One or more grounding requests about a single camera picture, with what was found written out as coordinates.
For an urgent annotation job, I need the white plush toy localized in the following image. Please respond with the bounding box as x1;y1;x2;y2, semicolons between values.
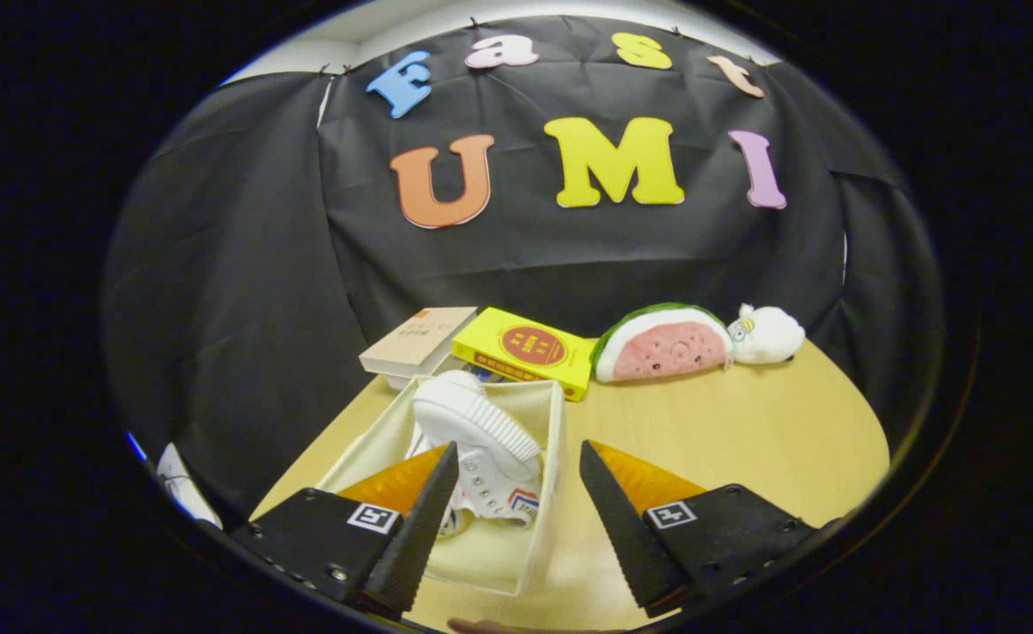
727;304;807;365

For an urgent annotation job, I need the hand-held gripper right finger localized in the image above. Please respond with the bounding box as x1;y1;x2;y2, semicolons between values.
579;439;821;619

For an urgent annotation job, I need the watermelon slice plush toy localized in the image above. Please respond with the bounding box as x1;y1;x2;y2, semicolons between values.
590;303;734;384

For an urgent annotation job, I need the yellow box with red circle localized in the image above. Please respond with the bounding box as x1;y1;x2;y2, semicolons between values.
451;306;598;402

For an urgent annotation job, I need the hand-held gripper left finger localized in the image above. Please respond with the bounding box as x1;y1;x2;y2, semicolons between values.
230;440;461;617

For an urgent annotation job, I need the white canvas shoe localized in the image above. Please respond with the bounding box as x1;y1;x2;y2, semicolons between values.
410;370;543;483
403;423;542;538

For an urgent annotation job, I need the beige fabric storage box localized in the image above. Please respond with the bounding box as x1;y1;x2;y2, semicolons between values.
315;374;567;598

